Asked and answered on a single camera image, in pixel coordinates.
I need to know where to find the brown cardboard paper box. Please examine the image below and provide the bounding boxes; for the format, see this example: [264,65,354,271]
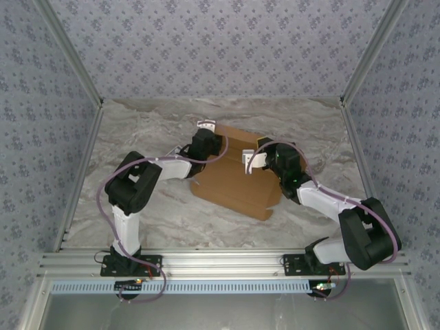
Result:
[188,125,283,221]

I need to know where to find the small black controller board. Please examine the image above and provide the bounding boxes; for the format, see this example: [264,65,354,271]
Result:
[114,279,144,292]
[307,281,337,300]

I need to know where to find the grey metal panel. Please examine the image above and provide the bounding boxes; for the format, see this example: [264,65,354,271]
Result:
[44,294,410,330]

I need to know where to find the aluminium table side rail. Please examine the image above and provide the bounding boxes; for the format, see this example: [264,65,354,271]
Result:
[51,101,106,254]
[339,101,379,204]

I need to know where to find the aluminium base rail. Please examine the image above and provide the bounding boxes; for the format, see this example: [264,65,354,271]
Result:
[37,250,413,280]

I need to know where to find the slotted grey cable duct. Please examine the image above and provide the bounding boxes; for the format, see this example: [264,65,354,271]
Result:
[50,278,340,296]

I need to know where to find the aluminium frame post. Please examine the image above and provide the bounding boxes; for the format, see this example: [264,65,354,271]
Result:
[34,0,105,108]
[339,0,413,108]

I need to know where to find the aluminium lower frame bar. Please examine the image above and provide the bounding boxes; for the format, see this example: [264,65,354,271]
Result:
[19,278,52,330]
[391,278,426,330]

